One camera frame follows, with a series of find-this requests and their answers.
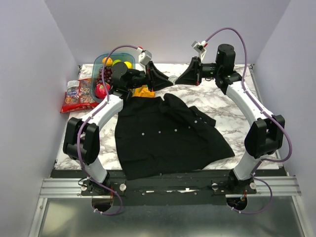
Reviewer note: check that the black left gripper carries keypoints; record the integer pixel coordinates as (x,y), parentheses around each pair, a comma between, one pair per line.
(155,79)

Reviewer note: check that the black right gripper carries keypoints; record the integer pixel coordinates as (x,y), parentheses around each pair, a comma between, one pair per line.
(193,75)

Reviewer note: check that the black button shirt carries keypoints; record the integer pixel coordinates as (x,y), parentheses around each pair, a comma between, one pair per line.
(164,135)

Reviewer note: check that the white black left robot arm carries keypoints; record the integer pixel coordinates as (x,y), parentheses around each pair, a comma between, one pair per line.
(82,140)

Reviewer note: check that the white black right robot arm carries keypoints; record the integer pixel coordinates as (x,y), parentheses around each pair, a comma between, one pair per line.
(265,135)

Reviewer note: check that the orange snack packet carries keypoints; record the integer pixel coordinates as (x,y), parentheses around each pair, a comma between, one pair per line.
(143,91)

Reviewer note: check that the yellow lemon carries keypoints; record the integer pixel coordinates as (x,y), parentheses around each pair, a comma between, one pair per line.
(128,64)

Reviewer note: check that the green apple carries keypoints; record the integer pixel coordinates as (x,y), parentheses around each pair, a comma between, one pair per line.
(116,61)

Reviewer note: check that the dark purple grape bunch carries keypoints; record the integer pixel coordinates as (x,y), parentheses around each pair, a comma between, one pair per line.
(106,74)

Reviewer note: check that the orange fruit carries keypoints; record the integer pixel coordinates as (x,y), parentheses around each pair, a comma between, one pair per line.
(107,61)

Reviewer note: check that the pink dragon fruit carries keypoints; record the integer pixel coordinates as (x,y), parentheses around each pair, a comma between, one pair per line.
(100,90)

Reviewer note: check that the clear teal fruit container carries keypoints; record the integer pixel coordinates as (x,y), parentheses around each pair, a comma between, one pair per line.
(98,64)

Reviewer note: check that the red candy bag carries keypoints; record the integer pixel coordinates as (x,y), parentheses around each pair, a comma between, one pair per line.
(78,97)

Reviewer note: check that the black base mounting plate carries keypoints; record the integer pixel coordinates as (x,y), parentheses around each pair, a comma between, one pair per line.
(123,190)

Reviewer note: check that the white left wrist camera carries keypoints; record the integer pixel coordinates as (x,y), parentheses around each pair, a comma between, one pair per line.
(144,56)

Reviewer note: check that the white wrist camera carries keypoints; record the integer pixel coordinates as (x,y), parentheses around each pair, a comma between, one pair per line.
(200,48)
(144,56)

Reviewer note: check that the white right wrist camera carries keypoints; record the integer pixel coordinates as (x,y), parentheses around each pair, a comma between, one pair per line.
(200,48)

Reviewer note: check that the aluminium frame rail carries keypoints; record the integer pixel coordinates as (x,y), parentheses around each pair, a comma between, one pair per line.
(279,186)

